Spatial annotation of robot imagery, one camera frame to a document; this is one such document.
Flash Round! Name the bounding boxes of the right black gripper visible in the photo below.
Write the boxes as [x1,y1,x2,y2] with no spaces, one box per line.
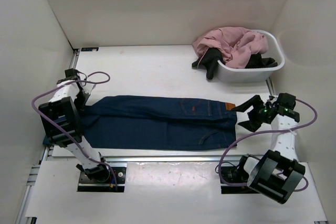
[231,95,270,133]

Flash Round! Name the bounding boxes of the pink garment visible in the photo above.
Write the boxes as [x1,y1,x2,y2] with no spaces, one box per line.
[192,27,268,69]

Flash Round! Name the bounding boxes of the dark blue denim trousers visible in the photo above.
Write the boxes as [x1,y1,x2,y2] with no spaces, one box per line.
[79,95,237,151]

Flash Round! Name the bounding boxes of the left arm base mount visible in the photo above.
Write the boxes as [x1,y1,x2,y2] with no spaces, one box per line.
[76,163,127,193]

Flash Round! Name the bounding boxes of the small blue label sticker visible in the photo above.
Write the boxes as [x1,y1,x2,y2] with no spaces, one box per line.
[80,47,99,52]

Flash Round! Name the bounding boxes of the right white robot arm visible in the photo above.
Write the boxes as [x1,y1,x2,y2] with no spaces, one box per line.
[234,93,306,204]

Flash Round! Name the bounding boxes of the black garment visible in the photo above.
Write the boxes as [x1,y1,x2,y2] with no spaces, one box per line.
[192,48,278,80]

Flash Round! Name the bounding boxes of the aluminium rail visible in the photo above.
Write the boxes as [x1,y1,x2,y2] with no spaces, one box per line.
[46,156,240,163]

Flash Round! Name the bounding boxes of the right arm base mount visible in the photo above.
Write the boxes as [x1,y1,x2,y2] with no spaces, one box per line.
[215,154,276,195]

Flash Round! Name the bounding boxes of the white plastic basket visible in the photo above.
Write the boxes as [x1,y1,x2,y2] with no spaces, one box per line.
[215,29,285,83]

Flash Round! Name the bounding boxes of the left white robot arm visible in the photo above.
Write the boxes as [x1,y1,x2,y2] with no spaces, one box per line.
[32,68,112,183]

